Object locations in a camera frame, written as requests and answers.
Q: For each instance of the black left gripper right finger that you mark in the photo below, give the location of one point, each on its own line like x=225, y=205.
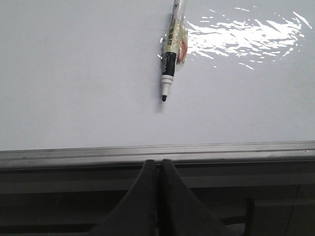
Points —
x=180, y=213

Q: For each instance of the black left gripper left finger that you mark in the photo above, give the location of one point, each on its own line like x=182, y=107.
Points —
x=135, y=214

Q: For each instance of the taped black whiteboard marker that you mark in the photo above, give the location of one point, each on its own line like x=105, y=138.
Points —
x=175, y=47

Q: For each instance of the white whiteboard surface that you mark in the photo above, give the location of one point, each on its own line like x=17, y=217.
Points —
x=86, y=73

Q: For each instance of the grey aluminium whiteboard frame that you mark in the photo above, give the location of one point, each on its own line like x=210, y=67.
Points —
x=116, y=168

